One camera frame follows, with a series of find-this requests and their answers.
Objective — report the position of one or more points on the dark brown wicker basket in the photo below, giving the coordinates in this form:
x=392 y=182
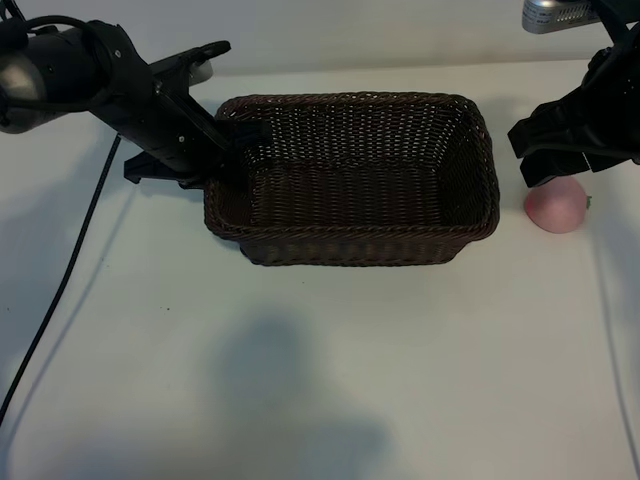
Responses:
x=350 y=200

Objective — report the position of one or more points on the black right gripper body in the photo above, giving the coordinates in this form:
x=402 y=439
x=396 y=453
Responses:
x=600 y=115

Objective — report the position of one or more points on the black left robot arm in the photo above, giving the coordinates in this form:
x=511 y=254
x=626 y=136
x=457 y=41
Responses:
x=30 y=75

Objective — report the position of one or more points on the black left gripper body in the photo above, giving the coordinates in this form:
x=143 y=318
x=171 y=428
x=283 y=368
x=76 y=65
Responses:
x=140 y=110

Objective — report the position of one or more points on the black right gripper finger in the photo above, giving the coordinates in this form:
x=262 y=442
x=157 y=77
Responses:
x=615 y=160
x=550 y=172

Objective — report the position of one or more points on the pink peach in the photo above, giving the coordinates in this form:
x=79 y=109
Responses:
x=555 y=210

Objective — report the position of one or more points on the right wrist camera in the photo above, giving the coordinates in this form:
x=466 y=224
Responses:
x=550 y=17

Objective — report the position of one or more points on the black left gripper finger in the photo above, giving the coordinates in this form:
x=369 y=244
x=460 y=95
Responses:
x=229 y=167
x=242 y=172

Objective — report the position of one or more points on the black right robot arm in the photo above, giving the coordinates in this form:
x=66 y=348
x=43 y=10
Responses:
x=620 y=20

